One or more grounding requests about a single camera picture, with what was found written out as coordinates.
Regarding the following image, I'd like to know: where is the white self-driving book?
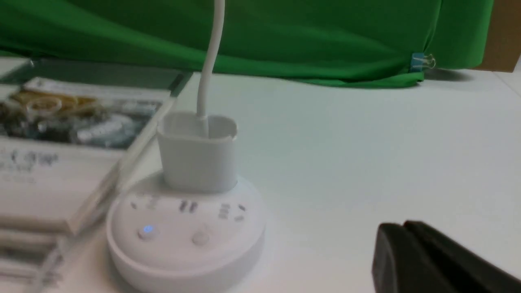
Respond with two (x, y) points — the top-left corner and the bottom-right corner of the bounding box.
(0, 77), (175, 234)

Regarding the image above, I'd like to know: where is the large bottom white book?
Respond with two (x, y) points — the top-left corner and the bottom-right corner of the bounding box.
(0, 248), (66, 286)

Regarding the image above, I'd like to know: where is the brown cardboard panel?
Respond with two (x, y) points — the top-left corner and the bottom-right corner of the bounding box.
(475, 0), (521, 73)

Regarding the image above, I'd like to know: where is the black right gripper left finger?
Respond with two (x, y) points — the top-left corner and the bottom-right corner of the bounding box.
(371, 223), (450, 293)

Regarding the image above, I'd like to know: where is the round white power strip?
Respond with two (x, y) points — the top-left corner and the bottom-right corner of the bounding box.
(106, 172), (267, 293)

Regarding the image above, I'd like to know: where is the middle white book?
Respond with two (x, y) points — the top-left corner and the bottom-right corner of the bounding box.
(0, 228), (71, 254)

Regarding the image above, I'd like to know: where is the green backdrop cloth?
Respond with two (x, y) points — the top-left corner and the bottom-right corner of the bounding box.
(0, 0), (494, 88)

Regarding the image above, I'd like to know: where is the white desk lamp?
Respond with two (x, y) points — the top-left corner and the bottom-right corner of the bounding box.
(156, 0), (238, 194)

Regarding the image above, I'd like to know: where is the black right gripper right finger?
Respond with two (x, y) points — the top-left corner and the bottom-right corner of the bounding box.
(404, 221), (521, 293)

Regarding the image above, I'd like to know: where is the blue binder clip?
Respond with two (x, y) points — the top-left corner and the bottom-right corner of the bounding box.
(409, 52), (436, 73)

